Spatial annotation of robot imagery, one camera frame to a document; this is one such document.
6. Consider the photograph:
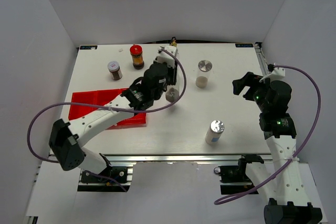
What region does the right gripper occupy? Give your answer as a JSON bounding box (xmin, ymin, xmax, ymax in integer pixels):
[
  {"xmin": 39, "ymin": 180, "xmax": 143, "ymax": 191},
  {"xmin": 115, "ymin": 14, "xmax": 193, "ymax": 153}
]
[{"xmin": 232, "ymin": 72, "xmax": 270, "ymax": 113}]

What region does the clear glass oil bottle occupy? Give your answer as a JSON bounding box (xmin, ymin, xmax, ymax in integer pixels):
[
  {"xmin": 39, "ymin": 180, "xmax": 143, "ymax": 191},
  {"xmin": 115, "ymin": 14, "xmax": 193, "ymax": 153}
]
[{"xmin": 165, "ymin": 36, "xmax": 180, "ymax": 103}]

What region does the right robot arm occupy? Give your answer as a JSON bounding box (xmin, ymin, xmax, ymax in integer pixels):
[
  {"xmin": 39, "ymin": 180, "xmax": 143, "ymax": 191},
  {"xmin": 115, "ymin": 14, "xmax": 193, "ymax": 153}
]
[{"xmin": 233, "ymin": 72, "xmax": 322, "ymax": 223}]

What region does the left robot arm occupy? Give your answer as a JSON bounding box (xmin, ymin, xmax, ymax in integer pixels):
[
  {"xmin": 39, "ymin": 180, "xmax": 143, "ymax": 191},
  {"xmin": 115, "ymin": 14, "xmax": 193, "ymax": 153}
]
[{"xmin": 49, "ymin": 62, "xmax": 178, "ymax": 182}]

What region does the red-capped brown sauce bottle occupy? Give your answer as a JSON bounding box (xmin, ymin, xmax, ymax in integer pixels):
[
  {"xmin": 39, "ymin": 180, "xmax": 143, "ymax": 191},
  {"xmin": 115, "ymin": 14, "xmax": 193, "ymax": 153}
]
[{"xmin": 130, "ymin": 44, "xmax": 144, "ymax": 69}]

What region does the clear jar with metal lid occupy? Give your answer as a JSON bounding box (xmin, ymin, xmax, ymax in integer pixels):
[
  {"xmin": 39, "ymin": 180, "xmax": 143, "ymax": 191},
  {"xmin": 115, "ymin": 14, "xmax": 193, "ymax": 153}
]
[{"xmin": 195, "ymin": 60, "xmax": 213, "ymax": 88}]

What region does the small dark spice jar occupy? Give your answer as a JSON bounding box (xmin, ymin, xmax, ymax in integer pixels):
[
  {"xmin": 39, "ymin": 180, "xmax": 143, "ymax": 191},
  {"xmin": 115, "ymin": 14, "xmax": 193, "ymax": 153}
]
[{"xmin": 107, "ymin": 61, "xmax": 122, "ymax": 80}]

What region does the white shaker with metal lid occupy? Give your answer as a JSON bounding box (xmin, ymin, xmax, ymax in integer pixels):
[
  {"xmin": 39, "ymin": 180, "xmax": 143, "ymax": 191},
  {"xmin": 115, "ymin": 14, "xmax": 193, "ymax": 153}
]
[{"xmin": 205, "ymin": 120, "xmax": 225, "ymax": 145}]

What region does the red plastic organizer tray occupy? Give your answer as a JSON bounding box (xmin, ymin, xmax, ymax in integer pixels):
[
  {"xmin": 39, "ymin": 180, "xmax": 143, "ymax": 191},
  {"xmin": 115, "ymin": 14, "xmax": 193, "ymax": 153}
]
[{"xmin": 68, "ymin": 87, "xmax": 148, "ymax": 130}]

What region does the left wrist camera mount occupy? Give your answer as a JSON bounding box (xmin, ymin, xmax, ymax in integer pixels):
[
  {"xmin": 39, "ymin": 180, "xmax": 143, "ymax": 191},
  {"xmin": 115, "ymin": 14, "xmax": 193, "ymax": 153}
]
[{"xmin": 155, "ymin": 45, "xmax": 179, "ymax": 68}]

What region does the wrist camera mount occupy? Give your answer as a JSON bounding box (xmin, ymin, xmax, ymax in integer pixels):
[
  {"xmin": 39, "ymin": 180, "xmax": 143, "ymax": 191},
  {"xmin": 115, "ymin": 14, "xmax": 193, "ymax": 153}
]
[
  {"xmin": 259, "ymin": 64, "xmax": 285, "ymax": 83},
  {"xmin": 155, "ymin": 45, "xmax": 179, "ymax": 68}
]

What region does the aluminium table rail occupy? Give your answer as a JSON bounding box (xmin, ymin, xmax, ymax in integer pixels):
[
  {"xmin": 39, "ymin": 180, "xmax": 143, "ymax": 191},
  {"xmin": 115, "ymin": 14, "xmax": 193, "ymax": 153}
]
[{"xmin": 254, "ymin": 42, "xmax": 269, "ymax": 76}]

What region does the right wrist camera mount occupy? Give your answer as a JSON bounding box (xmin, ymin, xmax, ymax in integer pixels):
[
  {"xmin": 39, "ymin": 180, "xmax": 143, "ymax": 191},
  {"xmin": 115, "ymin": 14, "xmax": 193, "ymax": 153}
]
[{"xmin": 259, "ymin": 64, "xmax": 285, "ymax": 83}]

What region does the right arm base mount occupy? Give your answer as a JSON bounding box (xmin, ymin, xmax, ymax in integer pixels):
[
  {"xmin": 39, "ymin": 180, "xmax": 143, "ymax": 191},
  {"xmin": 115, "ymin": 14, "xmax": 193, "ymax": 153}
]
[{"xmin": 213, "ymin": 154, "xmax": 264, "ymax": 195}]

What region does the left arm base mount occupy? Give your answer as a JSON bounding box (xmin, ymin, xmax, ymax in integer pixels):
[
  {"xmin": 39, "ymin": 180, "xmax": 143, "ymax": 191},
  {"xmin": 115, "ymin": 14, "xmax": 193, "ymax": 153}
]
[{"xmin": 77, "ymin": 162, "xmax": 134, "ymax": 193}]

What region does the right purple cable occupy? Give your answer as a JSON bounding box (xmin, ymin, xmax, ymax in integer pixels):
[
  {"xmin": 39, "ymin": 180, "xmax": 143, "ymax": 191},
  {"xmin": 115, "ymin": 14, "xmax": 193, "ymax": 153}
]
[{"xmin": 214, "ymin": 64, "xmax": 321, "ymax": 206}]

